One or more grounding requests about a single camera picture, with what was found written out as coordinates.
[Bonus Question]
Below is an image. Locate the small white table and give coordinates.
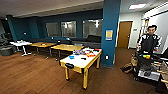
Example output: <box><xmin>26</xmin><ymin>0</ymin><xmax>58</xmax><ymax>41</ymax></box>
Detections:
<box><xmin>8</xmin><ymin>39</ymin><xmax>34</xmax><ymax>57</ymax></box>

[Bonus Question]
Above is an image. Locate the dark ottoman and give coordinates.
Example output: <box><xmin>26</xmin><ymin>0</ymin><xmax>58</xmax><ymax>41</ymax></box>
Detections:
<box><xmin>0</xmin><ymin>45</ymin><xmax>15</xmax><ymax>57</ymax></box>

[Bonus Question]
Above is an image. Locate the white wall outlet plate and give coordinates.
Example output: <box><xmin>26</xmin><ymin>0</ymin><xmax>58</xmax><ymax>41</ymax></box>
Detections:
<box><xmin>104</xmin><ymin>54</ymin><xmax>110</xmax><ymax>61</ymax></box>

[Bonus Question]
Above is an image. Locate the yellow green object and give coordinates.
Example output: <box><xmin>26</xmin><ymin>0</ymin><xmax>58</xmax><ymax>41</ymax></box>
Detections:
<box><xmin>142</xmin><ymin>54</ymin><xmax>152</xmax><ymax>61</ymax></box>

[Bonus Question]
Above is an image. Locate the ceiling light panel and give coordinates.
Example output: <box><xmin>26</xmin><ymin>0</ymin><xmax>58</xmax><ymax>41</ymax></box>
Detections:
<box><xmin>128</xmin><ymin>2</ymin><xmax>148</xmax><ymax>10</ymax></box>

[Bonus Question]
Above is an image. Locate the person in dark shirt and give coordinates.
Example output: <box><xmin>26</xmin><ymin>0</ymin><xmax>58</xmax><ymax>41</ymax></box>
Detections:
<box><xmin>136</xmin><ymin>24</ymin><xmax>164</xmax><ymax>56</ymax></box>

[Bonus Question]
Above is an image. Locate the long wooden table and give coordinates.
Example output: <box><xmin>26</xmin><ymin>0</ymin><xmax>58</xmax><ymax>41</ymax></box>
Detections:
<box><xmin>49</xmin><ymin>43</ymin><xmax>85</xmax><ymax>60</ymax></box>

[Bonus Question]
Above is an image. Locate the dark framed window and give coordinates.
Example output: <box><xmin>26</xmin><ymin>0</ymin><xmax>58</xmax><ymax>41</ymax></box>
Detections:
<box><xmin>82</xmin><ymin>18</ymin><xmax>104</xmax><ymax>40</ymax></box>
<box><xmin>45</xmin><ymin>21</ymin><xmax>61</xmax><ymax>38</ymax></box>
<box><xmin>60</xmin><ymin>20</ymin><xmax>78</xmax><ymax>39</ymax></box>

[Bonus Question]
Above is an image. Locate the short wooden table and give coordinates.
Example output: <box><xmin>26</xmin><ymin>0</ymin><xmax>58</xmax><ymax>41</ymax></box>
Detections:
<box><xmin>28</xmin><ymin>41</ymin><xmax>59</xmax><ymax>56</ymax></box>

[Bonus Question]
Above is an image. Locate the brown backpack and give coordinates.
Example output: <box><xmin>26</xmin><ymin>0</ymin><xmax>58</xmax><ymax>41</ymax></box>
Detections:
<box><xmin>119</xmin><ymin>62</ymin><xmax>135</xmax><ymax>75</ymax></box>

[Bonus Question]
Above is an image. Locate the red black flat box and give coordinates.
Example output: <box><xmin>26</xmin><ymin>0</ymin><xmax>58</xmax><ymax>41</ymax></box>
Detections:
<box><xmin>93</xmin><ymin>48</ymin><xmax>102</xmax><ymax>53</ymax></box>

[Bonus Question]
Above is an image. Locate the yellow wall sign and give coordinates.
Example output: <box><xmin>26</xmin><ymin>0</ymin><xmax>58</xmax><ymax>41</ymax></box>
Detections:
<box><xmin>104</xmin><ymin>29</ymin><xmax>115</xmax><ymax>42</ymax></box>

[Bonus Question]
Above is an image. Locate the brown wooden door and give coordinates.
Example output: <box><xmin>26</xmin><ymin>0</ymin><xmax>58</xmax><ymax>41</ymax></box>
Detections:
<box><xmin>116</xmin><ymin>21</ymin><xmax>134</xmax><ymax>49</ymax></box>

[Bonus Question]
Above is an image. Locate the light wood gaming table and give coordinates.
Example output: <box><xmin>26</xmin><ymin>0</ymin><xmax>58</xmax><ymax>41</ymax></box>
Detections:
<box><xmin>59</xmin><ymin>47</ymin><xmax>103</xmax><ymax>91</ymax></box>

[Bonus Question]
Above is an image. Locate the white bowl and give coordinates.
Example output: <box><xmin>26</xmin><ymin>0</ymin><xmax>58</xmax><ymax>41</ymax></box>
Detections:
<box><xmin>82</xmin><ymin>47</ymin><xmax>93</xmax><ymax>53</ymax></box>

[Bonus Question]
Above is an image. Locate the dark sofa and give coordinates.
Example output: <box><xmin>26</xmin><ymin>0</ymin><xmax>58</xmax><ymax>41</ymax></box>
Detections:
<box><xmin>71</xmin><ymin>34</ymin><xmax>103</xmax><ymax>50</ymax></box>

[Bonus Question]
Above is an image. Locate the tall wooden shelf frame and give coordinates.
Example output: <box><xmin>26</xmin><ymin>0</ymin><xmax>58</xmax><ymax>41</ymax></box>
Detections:
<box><xmin>143</xmin><ymin>17</ymin><xmax>151</xmax><ymax>35</ymax></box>

